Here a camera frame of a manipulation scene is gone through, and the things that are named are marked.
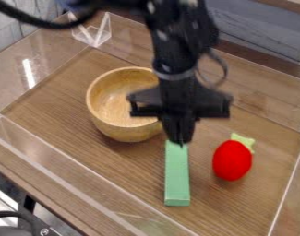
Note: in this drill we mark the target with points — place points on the clear acrylic corner bracket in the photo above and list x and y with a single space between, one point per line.
94 36

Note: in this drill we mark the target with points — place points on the light wooden bowl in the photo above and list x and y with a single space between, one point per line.
109 107

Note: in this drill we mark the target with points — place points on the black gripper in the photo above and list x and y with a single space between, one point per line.
179 95

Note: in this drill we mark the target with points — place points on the green rectangular block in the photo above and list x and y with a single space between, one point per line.
177 186

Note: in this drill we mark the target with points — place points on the red felt strawberry toy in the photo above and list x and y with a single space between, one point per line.
233 157

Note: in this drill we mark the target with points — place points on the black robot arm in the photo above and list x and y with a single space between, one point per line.
183 35

